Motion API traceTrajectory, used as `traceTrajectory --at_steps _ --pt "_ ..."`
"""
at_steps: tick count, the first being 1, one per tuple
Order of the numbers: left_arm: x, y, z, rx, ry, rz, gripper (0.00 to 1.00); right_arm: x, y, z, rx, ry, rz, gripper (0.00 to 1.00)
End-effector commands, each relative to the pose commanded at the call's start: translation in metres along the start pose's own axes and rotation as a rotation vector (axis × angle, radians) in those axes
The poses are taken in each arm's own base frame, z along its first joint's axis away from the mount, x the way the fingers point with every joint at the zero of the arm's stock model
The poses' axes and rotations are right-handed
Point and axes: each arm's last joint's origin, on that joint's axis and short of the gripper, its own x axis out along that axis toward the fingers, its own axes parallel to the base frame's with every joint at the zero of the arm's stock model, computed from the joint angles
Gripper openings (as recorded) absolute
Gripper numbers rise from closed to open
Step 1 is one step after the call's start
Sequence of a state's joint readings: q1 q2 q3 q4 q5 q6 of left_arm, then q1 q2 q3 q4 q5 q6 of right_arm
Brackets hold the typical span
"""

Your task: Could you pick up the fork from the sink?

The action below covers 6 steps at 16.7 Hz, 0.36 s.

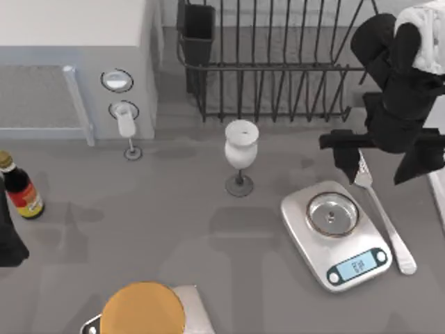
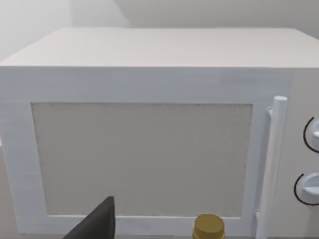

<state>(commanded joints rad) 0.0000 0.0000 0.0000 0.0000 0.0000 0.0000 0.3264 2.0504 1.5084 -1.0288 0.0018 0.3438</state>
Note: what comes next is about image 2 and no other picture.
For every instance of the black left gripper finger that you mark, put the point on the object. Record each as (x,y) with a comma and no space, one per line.
(99,221)

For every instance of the white microwave door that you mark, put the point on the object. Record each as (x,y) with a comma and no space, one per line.
(142,154)

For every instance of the yellow capped bottle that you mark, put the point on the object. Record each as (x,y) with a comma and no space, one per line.
(208,227)

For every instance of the pale microwave oven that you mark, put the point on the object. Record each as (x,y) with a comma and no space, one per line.
(159,49)

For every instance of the white microwave knob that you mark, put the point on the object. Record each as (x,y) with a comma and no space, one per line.
(314,134)
(309,189)

